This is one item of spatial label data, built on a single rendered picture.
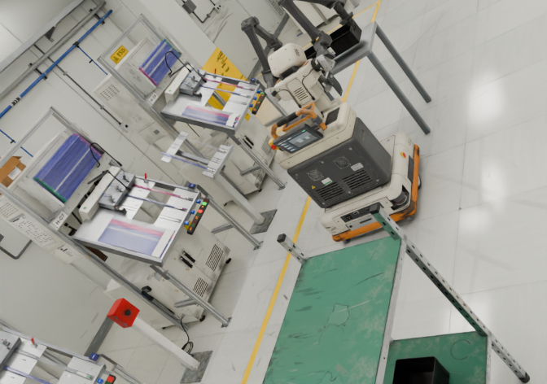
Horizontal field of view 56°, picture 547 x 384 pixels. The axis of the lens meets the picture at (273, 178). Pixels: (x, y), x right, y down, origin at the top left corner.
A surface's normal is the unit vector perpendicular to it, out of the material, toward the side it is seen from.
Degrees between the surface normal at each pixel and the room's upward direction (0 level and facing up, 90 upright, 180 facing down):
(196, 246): 90
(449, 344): 0
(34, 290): 90
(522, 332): 0
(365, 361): 0
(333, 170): 90
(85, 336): 90
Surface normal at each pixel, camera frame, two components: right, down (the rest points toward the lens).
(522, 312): -0.64, -0.65
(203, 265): 0.71, -0.29
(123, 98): -0.30, 0.69
